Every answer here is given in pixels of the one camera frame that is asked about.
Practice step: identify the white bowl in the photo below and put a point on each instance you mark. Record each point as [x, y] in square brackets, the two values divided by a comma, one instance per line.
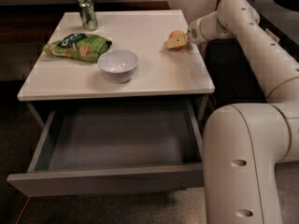
[118, 65]

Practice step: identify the dark counter cabinet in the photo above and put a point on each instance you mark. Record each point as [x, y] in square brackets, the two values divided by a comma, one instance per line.
[228, 66]

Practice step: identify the dark wooden bench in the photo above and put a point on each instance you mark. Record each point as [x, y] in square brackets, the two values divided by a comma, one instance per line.
[36, 23]

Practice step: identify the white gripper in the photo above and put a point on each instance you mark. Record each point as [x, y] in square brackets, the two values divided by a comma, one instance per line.
[193, 33]

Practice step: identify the grey top drawer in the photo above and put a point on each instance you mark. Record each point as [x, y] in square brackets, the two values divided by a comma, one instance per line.
[115, 148]

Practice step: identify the orange fruit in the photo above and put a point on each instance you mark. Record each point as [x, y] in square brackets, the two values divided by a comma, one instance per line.
[175, 33]

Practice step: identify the green soda can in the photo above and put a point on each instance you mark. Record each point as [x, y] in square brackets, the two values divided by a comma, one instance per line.
[87, 14]

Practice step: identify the white-top drawer cabinet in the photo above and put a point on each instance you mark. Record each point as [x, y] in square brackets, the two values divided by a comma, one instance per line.
[159, 72]

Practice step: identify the green snack bag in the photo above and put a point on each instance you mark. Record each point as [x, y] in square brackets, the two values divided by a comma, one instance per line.
[80, 47]

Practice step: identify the white wall outlet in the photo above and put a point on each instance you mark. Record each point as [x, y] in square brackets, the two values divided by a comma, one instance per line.
[272, 35]

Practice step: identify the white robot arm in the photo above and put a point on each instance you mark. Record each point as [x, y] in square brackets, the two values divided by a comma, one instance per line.
[242, 143]

